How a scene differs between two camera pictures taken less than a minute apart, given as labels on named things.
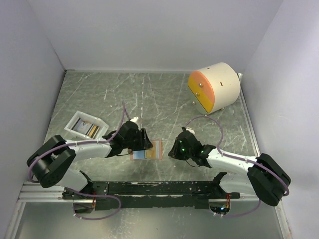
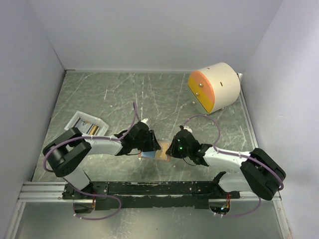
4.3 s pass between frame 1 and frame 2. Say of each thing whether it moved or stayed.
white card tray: stayed
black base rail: stayed
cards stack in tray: stayed
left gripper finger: moved
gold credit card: moved
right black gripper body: stayed
